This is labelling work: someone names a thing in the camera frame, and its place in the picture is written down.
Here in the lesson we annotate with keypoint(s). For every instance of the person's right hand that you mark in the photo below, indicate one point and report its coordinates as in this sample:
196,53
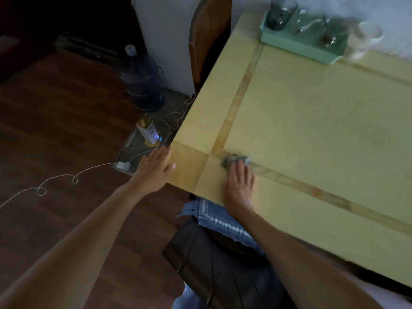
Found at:
239,189

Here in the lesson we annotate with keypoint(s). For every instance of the person's left hand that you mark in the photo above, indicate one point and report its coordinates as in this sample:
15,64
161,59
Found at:
153,176

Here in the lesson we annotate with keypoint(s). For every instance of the blue grey rag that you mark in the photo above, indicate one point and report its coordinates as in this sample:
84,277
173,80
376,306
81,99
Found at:
235,159

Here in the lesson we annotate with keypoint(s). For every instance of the dark glass mug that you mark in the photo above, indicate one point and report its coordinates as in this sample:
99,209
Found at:
280,12

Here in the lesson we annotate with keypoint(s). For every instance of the clear glass cup brown residue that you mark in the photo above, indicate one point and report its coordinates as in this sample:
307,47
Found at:
334,33

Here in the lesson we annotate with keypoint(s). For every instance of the white lidded jar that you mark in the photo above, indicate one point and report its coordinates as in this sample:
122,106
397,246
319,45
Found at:
362,40

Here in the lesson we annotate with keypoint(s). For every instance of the person's left forearm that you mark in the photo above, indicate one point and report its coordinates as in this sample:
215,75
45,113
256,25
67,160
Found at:
64,257

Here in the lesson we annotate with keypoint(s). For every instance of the person's right forearm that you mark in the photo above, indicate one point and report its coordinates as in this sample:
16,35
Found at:
305,267

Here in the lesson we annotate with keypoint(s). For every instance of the yellow dining table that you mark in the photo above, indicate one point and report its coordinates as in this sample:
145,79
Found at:
305,125

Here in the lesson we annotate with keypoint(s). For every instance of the person's blue trouser leg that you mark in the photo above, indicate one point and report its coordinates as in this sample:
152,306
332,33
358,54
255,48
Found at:
186,299

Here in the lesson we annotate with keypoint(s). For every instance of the white power strip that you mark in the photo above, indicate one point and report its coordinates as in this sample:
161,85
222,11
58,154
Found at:
124,165

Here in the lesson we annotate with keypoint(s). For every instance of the blue ruffled seat cushion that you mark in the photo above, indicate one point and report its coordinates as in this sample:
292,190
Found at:
219,222

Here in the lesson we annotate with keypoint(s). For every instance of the dark wooden chair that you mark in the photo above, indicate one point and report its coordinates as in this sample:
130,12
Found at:
225,273

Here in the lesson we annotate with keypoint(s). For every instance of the blue water jug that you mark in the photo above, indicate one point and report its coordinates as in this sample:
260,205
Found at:
143,82

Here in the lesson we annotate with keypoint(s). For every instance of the brown wooden chair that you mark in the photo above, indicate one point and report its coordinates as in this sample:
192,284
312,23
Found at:
209,35

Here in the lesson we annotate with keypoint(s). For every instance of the mint green tray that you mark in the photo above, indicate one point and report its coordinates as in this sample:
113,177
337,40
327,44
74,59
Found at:
299,46

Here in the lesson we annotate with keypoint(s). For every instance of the dark wooden door frame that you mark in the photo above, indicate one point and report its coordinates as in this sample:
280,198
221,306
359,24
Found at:
136,25

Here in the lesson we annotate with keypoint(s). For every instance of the white wall cloth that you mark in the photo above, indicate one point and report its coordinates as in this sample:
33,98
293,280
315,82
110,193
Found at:
322,16

